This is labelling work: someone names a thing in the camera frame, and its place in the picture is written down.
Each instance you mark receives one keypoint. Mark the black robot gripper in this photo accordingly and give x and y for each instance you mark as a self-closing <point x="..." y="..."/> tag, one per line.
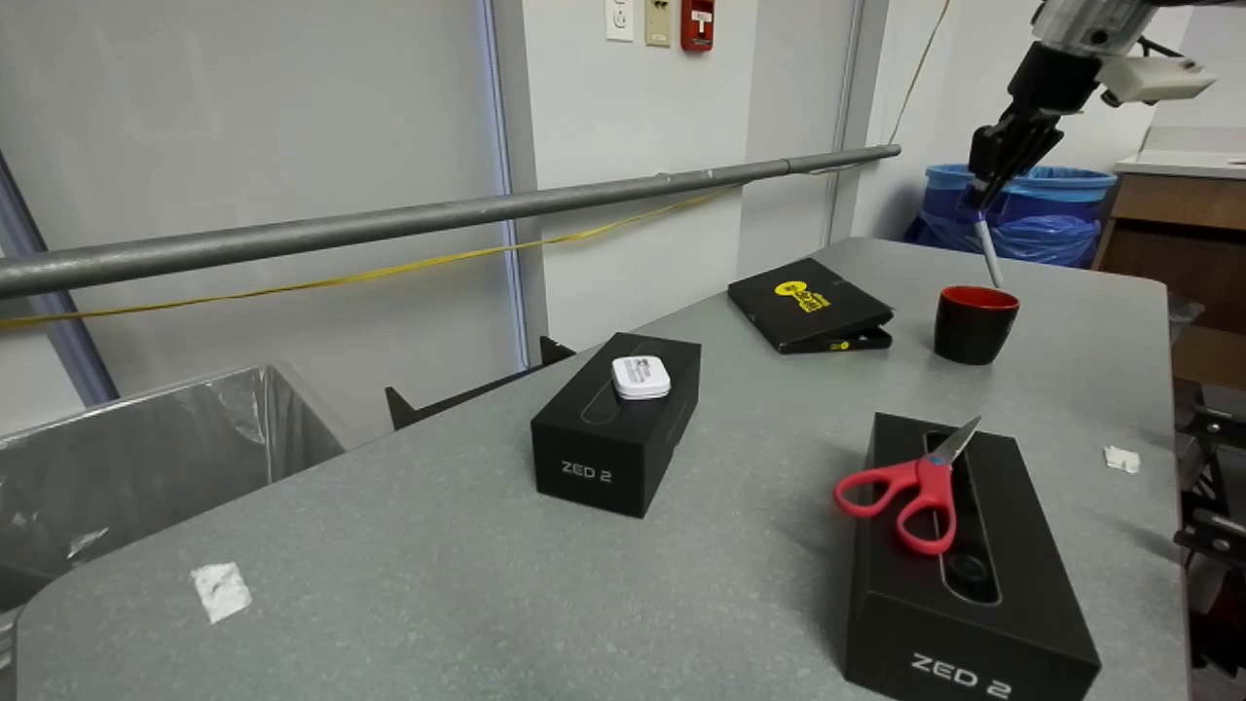
<point x="1047" y="86"/>

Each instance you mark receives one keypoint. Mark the black mug red inside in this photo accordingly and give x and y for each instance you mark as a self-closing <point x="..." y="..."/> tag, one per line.
<point x="970" y="323"/>

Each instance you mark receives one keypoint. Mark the blue recycling bin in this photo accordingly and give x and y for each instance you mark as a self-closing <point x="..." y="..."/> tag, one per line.
<point x="1049" y="216"/>

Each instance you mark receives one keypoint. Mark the wooden cabinet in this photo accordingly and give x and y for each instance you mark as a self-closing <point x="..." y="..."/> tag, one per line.
<point x="1187" y="228"/>

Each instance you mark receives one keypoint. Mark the flat black box yellow logo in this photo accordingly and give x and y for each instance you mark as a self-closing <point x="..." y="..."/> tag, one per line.
<point x="809" y="310"/>

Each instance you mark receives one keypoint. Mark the white tape piece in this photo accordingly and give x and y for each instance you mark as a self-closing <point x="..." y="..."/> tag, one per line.
<point x="1122" y="462"/>

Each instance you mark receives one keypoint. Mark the red fire alarm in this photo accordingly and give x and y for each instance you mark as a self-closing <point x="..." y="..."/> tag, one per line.
<point x="697" y="20"/>

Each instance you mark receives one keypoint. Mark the small white device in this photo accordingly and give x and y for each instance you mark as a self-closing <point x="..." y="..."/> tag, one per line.
<point x="639" y="379"/>

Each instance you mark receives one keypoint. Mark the large black ZED 2 box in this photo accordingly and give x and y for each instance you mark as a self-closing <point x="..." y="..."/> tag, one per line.
<point x="986" y="620"/>

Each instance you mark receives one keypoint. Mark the small black ZED 2 box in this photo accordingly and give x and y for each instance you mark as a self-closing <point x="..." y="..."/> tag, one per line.
<point x="603" y="450"/>

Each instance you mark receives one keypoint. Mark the white paper label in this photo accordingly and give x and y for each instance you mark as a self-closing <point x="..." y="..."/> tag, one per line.
<point x="221" y="589"/>

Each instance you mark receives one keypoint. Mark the grey lined trash bin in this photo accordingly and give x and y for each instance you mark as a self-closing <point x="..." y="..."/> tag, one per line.
<point x="112" y="477"/>

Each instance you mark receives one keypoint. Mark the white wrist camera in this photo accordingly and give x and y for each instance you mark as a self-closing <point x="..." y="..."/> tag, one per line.
<point x="1156" y="79"/>

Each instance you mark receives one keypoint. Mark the red handled scissors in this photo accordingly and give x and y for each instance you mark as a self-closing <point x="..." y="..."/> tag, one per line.
<point x="925" y="482"/>

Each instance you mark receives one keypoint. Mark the white wall switch plate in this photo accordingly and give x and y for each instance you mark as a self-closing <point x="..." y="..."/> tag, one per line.
<point x="622" y="20"/>

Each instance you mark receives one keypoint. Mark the grey metal rail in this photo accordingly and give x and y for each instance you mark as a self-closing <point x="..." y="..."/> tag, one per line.
<point x="309" y="236"/>

